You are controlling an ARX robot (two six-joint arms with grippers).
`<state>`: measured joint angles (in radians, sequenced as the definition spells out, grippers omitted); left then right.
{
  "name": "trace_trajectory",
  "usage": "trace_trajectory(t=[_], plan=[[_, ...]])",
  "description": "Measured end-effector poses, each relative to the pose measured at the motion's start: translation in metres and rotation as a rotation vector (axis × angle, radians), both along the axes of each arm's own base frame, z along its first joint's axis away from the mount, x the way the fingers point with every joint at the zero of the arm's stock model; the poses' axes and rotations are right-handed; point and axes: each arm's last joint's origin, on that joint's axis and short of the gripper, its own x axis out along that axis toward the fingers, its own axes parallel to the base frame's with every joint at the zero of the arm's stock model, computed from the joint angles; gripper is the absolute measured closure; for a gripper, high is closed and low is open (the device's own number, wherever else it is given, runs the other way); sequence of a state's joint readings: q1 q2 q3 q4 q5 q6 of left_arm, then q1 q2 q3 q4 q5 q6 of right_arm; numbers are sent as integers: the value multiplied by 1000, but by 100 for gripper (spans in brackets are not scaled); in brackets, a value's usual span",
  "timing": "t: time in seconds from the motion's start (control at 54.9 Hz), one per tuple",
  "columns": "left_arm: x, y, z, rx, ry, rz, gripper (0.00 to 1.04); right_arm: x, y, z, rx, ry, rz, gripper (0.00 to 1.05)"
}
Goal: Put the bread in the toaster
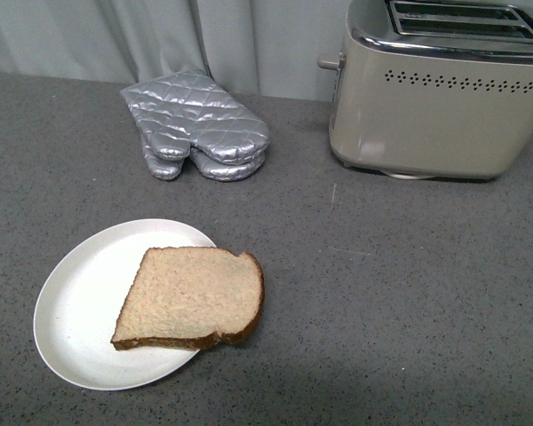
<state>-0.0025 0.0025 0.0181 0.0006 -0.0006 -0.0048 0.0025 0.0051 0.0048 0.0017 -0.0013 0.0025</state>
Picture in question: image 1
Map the brown bread slice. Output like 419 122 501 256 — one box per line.
111 247 265 351

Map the white round plate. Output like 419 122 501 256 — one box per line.
33 218 214 391

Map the beige two-slot toaster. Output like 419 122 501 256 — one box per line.
318 1 533 179

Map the silver quilted oven mitt underneath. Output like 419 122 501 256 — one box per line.
140 135 266 182

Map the silver quilted oven mitt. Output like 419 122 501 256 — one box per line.
121 70 270 165

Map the grey curtain backdrop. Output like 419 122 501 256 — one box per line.
0 1 348 100

